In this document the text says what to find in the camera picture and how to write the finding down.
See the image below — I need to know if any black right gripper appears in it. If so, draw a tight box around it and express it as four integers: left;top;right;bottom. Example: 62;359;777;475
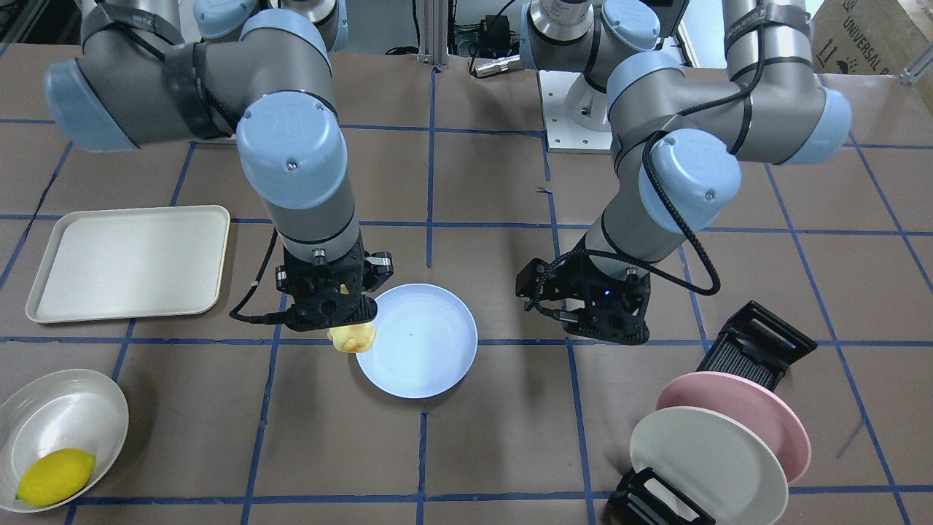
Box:
276;244;394;331

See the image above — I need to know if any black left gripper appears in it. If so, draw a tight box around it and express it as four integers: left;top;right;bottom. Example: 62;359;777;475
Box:
515;252;651;322

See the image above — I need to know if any yellow bread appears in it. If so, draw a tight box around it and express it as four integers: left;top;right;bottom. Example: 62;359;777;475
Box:
327;322;376;354

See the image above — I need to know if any blue plate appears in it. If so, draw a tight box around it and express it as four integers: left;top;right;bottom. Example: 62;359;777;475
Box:
356;284;479;399

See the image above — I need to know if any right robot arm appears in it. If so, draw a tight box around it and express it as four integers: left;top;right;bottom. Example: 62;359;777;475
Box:
44;1;394;332

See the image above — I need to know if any pink plate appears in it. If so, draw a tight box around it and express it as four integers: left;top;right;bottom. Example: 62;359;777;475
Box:
655;371;812;483

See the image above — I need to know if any cream plate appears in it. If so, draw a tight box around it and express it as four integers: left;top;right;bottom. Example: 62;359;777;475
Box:
629;406;789;524

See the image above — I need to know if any silver metal cylinder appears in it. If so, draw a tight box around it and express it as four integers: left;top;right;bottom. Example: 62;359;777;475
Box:
470;55;526;79

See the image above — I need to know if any black dish rack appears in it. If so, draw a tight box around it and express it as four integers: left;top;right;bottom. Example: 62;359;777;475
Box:
606;302;817;524

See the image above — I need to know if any white rectangular tray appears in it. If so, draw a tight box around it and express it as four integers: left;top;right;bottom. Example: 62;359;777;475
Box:
26;205;230;324

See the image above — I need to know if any white oval dish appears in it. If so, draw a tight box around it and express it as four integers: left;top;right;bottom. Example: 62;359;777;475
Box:
1;369;129;514

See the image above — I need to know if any yellow lemon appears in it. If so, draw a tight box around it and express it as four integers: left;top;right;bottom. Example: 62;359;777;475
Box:
15;448;96;506

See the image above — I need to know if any cardboard box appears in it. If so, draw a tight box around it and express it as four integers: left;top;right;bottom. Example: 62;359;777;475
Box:
812;1;932;74

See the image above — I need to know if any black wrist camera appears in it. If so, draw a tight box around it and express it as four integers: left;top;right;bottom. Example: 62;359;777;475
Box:
562;289;650;346

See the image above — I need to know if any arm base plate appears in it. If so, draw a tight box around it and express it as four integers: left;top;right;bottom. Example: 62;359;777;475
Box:
539;71;611;154
191;134;237;145

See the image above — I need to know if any aluminium frame post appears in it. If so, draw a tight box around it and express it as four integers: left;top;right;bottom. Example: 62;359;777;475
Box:
415;0;453;70

